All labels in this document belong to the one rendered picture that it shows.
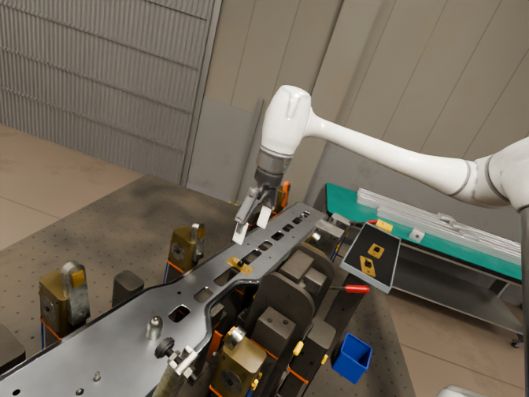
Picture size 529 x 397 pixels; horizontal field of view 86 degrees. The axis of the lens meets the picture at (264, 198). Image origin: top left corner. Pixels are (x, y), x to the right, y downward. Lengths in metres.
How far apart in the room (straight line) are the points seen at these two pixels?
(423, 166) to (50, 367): 0.90
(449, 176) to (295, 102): 0.43
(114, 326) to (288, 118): 0.60
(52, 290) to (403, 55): 3.04
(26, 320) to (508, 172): 1.35
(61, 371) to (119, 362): 0.09
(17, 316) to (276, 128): 0.96
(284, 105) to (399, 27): 2.56
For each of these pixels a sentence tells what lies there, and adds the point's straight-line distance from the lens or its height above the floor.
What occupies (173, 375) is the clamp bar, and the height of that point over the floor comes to 1.20.
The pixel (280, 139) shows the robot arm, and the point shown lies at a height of 1.43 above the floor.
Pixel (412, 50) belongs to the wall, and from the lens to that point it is 3.20.
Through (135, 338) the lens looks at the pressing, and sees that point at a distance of 0.72.
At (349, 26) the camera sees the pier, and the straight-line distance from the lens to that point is 3.04.
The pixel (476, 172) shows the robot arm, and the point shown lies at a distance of 0.89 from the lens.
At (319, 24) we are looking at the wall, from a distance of 3.13.
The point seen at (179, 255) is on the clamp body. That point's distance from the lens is 0.95.
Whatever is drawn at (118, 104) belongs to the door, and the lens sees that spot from 3.76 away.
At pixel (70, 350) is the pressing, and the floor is 1.00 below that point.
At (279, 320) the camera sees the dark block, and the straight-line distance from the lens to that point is 0.65.
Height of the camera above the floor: 1.57
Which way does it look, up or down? 24 degrees down
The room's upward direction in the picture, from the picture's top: 18 degrees clockwise
